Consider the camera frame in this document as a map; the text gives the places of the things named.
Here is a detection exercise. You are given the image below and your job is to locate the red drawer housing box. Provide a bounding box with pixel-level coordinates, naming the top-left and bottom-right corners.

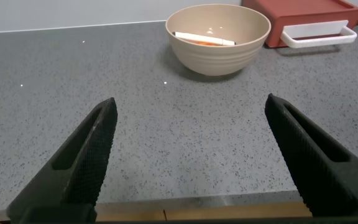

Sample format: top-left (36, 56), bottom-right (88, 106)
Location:
top-left (242, 0), bottom-right (358, 49)

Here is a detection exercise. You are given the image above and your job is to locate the white marker pen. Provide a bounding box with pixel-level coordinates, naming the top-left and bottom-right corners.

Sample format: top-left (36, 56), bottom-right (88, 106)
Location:
top-left (172, 31), bottom-right (237, 47)

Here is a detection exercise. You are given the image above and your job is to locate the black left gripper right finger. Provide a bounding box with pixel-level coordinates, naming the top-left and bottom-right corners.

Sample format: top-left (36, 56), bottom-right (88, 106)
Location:
top-left (264, 93), bottom-right (358, 218)

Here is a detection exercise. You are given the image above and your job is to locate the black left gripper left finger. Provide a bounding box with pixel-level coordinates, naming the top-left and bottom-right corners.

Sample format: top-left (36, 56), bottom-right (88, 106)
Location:
top-left (6, 97), bottom-right (118, 223)

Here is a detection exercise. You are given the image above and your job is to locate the beige ribbed bowl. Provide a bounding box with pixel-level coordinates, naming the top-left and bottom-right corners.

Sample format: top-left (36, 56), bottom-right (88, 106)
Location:
top-left (165, 3), bottom-right (272, 77)

